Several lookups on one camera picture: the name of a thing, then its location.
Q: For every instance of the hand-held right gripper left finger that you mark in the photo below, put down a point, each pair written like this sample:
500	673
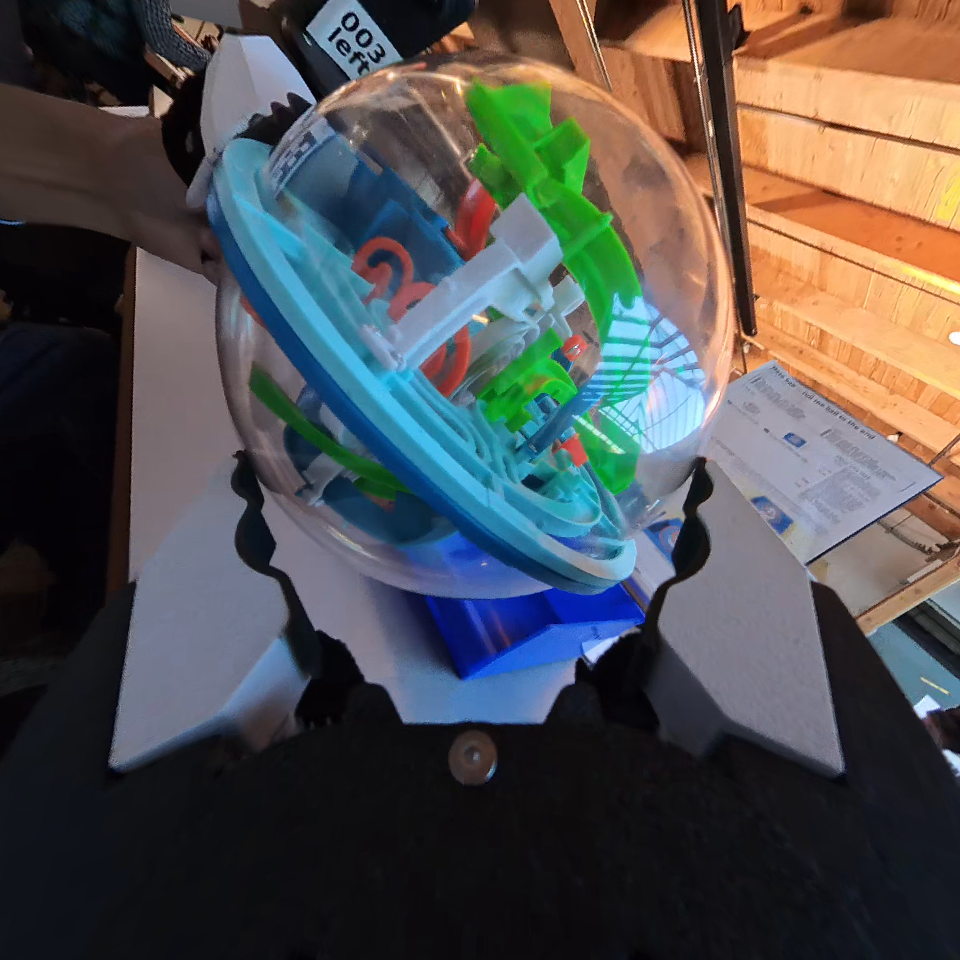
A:
195	622

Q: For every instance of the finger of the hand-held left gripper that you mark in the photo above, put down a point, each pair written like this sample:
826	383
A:
240	75

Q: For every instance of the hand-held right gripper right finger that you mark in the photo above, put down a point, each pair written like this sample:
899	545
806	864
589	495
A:
742	622

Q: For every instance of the clear plastic maze ball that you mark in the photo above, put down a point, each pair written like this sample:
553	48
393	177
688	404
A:
472	322

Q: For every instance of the person's left hand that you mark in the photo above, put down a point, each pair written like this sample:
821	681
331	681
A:
142	180

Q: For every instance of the printed instruction sheet stand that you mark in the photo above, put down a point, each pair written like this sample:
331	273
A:
817	457

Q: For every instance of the person's dark trousers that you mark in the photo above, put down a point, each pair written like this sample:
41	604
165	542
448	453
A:
52	487

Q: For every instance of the large blue plastic bin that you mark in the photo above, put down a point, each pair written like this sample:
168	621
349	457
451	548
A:
525	630

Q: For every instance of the black metal pole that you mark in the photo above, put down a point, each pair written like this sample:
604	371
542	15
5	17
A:
727	150

